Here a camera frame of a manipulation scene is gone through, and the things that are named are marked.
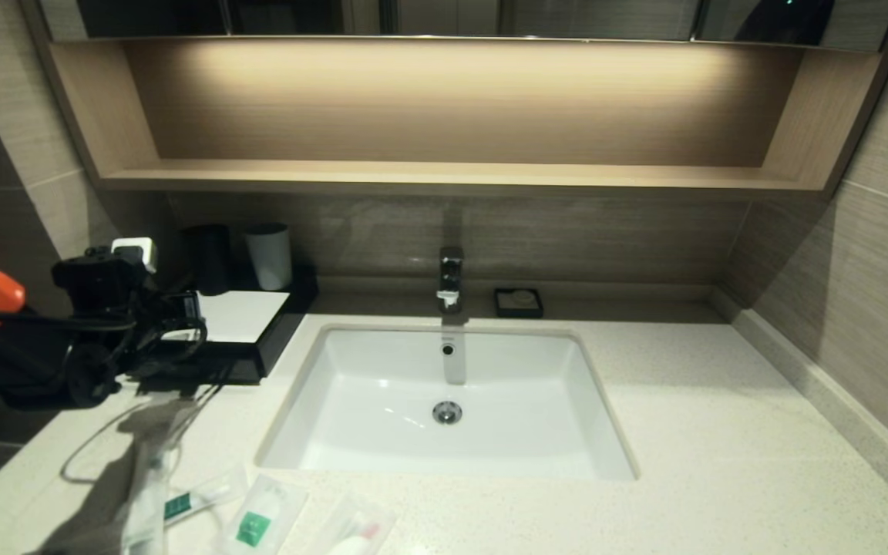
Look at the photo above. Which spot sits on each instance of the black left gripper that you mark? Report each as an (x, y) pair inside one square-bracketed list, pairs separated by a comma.
[(97, 281)]

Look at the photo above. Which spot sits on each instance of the black cup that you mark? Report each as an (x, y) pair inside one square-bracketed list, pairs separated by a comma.
[(209, 258)]

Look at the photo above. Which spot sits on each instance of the black box with white top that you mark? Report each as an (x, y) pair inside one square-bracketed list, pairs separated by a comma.
[(247, 316)]

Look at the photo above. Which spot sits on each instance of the white cup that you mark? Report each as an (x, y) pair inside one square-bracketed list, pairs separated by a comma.
[(268, 258)]

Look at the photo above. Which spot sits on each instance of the toothbrush wrapper with green label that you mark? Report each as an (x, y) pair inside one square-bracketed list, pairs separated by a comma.
[(205, 493)]

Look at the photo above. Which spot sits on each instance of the toothbrush in clear wrapper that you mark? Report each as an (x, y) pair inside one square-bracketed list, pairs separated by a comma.
[(147, 501)]

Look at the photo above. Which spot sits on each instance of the clear sachet with green label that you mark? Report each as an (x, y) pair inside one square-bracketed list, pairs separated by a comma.
[(259, 516)]

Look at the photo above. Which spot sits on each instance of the white sink basin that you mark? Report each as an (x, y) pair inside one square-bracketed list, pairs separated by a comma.
[(382, 416)]

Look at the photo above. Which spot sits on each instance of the clear sachet with pink item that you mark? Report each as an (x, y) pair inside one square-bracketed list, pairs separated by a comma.
[(355, 528)]

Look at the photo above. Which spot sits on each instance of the chrome faucet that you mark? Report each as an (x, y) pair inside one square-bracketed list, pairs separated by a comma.
[(451, 277)]

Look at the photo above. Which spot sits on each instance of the chrome sink drain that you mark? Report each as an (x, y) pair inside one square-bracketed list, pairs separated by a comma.
[(448, 413)]

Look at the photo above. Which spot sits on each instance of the black soap dish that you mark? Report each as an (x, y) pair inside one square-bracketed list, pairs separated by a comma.
[(499, 308)]

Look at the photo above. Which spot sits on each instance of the round beige soap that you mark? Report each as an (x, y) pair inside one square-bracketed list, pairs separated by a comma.
[(523, 298)]

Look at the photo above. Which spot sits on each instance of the mirror cabinet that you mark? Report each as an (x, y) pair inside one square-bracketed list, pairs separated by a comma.
[(444, 17)]

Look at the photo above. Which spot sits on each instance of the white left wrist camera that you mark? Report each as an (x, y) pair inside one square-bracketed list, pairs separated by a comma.
[(134, 253)]

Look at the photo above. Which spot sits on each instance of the wooden wall shelf niche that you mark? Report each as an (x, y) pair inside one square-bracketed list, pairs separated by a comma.
[(444, 116)]

